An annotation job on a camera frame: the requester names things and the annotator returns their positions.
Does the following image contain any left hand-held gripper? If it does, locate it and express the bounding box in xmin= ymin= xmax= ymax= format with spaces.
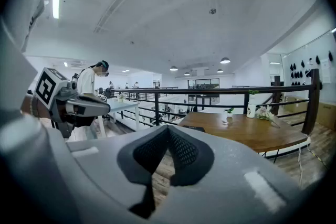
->
xmin=34 ymin=67 xmax=111 ymax=139

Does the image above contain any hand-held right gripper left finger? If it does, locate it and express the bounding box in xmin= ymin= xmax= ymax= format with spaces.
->
xmin=66 ymin=124 xmax=169 ymax=219

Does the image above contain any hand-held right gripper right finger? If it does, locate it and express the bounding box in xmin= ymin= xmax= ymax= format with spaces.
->
xmin=156 ymin=124 xmax=316 ymax=224

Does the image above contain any person's left forearm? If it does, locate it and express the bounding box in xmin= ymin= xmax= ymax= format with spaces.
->
xmin=20 ymin=93 xmax=40 ymax=120

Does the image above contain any white table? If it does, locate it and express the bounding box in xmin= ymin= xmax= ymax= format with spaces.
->
xmin=96 ymin=98 xmax=140 ymax=137

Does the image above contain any white printed vase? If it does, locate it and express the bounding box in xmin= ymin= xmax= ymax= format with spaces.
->
xmin=246 ymin=89 xmax=260 ymax=119

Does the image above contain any white flower bunch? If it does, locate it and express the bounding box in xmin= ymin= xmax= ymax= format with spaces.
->
xmin=256 ymin=104 xmax=281 ymax=129

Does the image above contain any cardboard box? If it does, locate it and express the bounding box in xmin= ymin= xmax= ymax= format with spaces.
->
xmin=316 ymin=102 xmax=336 ymax=132
xmin=285 ymin=97 xmax=313 ymax=114

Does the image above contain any white cable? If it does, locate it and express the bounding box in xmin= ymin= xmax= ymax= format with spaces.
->
xmin=297 ymin=136 xmax=312 ymax=188

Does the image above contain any group of black wall-hung bags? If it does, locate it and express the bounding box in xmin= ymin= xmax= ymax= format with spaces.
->
xmin=289 ymin=50 xmax=334 ymax=87

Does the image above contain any white wall notice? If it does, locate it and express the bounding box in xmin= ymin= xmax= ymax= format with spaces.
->
xmin=320 ymin=58 xmax=333 ymax=84

